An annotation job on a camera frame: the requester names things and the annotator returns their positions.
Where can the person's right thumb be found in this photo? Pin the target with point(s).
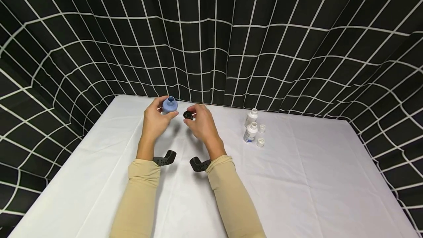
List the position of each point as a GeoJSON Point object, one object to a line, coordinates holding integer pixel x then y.
{"type": "Point", "coordinates": [189, 121]}

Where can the blue bottle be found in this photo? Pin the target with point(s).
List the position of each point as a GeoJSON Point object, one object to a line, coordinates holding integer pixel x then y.
{"type": "Point", "coordinates": [170, 105]}

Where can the black wrist band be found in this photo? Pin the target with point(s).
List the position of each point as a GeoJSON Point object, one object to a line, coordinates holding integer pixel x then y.
{"type": "Point", "coordinates": [199, 164]}
{"type": "Point", "coordinates": [164, 159]}

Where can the person's left thumb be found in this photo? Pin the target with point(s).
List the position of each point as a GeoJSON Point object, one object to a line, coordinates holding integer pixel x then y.
{"type": "Point", "coordinates": [168, 116]}

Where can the white bottle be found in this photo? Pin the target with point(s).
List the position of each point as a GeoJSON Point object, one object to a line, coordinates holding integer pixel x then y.
{"type": "Point", "coordinates": [250, 132]}
{"type": "Point", "coordinates": [251, 116]}

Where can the person's right fingers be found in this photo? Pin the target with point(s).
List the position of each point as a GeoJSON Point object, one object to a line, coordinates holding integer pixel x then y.
{"type": "Point", "coordinates": [199, 108]}

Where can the person's right forearm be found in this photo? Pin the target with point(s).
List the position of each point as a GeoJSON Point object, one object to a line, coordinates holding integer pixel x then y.
{"type": "Point", "coordinates": [231, 194]}

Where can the person's left fingers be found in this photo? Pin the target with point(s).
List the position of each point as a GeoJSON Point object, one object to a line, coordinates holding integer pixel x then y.
{"type": "Point", "coordinates": [158, 102]}

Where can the black bottle cap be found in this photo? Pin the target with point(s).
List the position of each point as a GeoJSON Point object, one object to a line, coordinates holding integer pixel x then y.
{"type": "Point", "coordinates": [188, 115]}

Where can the person's left forearm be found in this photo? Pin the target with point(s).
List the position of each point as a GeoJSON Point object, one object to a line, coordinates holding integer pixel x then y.
{"type": "Point", "coordinates": [142, 190]}

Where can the person's right hand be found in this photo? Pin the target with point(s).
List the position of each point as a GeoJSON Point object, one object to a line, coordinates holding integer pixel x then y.
{"type": "Point", "coordinates": [203, 124]}

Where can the white bottle cap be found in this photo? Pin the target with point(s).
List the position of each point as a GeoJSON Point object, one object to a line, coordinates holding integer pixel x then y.
{"type": "Point", "coordinates": [262, 128]}
{"type": "Point", "coordinates": [260, 142]}

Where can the person's left hand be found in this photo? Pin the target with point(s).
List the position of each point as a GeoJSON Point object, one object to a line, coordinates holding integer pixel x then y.
{"type": "Point", "coordinates": [154, 122]}

